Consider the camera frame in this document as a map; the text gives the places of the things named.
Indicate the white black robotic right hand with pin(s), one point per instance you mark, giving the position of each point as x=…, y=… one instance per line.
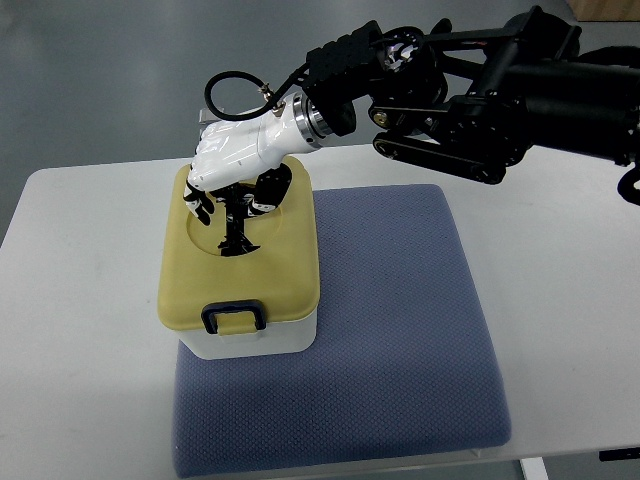
x=234, y=151

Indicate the yellow box lid black handle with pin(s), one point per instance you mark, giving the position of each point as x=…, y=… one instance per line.
x=235, y=275

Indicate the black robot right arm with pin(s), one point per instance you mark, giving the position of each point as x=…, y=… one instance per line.
x=470, y=104

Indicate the white storage box base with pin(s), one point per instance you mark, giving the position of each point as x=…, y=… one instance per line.
x=237, y=337

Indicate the brown cardboard box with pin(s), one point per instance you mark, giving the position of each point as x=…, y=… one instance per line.
x=605, y=10

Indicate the upper clear floor marker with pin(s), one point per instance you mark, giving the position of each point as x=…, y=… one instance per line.
x=206, y=117

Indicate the blue grey fabric cushion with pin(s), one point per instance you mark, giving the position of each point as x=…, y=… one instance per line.
x=402, y=363

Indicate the black bracket at table edge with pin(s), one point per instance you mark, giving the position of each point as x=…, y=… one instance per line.
x=619, y=454

